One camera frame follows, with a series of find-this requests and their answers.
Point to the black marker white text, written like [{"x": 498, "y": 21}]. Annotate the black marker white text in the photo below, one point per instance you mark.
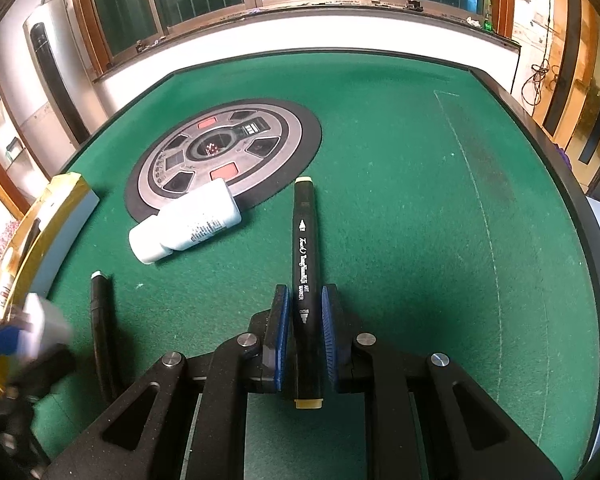
[{"x": 102, "y": 330}]

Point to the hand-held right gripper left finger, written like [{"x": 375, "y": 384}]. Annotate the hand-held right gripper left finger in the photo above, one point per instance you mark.
[{"x": 280, "y": 345}]

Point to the white charger block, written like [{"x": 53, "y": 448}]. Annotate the white charger block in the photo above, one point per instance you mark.
[{"x": 45, "y": 325}]

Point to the white foam tray yellow tape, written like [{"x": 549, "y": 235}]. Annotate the white foam tray yellow tape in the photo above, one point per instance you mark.
[{"x": 55, "y": 200}]

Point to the wooden wall shelf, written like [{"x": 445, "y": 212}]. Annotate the wooden wall shelf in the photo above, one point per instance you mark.
[{"x": 5, "y": 160}]

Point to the tower air conditioner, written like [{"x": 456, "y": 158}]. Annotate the tower air conditioner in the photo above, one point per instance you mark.
[{"x": 55, "y": 70}]

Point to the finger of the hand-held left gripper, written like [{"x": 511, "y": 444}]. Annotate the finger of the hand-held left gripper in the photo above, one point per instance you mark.
[{"x": 7, "y": 340}]

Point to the small green bottle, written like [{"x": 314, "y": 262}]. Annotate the small green bottle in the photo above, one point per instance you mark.
[{"x": 488, "y": 17}]

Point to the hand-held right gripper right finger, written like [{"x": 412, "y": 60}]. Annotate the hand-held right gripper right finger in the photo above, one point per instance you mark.
[{"x": 330, "y": 340}]

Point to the white bottle text label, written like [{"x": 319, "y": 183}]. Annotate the white bottle text label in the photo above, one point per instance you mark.
[{"x": 195, "y": 220}]

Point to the round grey control panel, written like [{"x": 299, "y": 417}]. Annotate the round grey control panel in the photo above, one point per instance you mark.
[{"x": 260, "y": 125}]

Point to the black marker cream caps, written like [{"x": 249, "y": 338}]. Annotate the black marker cream caps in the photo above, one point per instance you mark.
[{"x": 305, "y": 240}]

